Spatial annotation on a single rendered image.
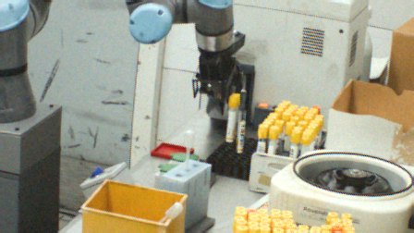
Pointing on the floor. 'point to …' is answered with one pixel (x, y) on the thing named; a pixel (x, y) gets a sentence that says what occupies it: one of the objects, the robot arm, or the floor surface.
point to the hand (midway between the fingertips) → (224, 106)
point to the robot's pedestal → (31, 198)
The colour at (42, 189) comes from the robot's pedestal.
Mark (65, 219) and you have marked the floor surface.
